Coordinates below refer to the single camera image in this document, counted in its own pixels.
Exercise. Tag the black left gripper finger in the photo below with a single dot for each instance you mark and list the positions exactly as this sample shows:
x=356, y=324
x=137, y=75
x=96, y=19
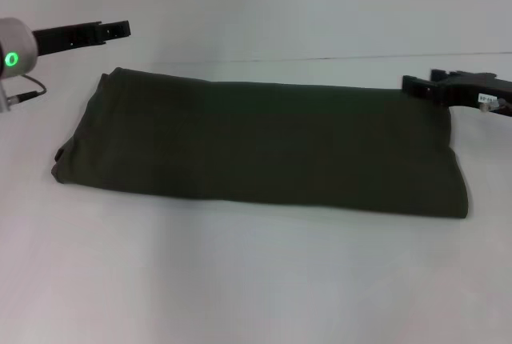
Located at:
x=116, y=30

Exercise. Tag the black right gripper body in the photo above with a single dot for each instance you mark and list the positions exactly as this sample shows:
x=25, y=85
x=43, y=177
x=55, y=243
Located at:
x=476, y=94

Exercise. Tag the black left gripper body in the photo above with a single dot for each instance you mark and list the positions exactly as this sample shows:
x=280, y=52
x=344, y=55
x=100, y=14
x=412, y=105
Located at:
x=66, y=40

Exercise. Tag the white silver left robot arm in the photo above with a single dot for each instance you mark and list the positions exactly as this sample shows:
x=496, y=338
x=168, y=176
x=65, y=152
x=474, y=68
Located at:
x=16, y=48

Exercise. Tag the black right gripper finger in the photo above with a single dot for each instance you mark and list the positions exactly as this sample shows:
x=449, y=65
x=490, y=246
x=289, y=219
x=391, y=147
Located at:
x=420, y=87
x=444, y=74

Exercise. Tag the dark green printed t-shirt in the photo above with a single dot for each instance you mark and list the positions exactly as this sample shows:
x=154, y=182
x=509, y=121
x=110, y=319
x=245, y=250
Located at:
x=260, y=148

